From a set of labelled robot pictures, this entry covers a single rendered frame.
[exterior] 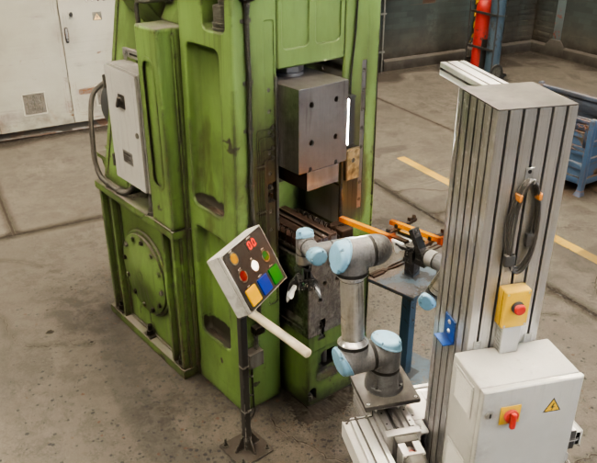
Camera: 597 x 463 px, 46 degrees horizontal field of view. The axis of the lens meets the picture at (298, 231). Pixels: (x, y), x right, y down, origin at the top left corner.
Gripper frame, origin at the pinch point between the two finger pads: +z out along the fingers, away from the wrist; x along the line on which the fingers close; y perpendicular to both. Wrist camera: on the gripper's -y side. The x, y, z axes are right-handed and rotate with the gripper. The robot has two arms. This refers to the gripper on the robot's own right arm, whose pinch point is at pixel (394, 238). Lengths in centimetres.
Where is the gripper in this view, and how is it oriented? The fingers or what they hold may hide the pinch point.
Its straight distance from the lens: 321.6
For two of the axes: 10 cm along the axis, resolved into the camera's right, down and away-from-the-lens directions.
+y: 0.3, 9.0, 4.3
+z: -6.3, -3.1, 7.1
